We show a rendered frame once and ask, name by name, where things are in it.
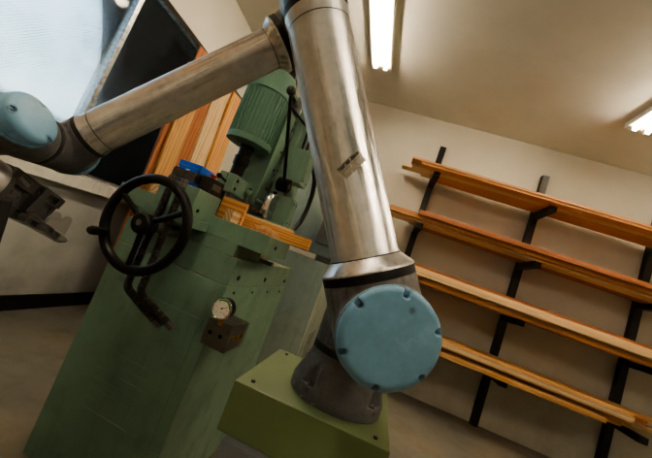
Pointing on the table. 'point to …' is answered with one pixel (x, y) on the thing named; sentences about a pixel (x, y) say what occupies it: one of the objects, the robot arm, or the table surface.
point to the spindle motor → (261, 112)
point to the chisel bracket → (234, 186)
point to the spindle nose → (242, 159)
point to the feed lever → (286, 147)
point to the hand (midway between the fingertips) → (59, 241)
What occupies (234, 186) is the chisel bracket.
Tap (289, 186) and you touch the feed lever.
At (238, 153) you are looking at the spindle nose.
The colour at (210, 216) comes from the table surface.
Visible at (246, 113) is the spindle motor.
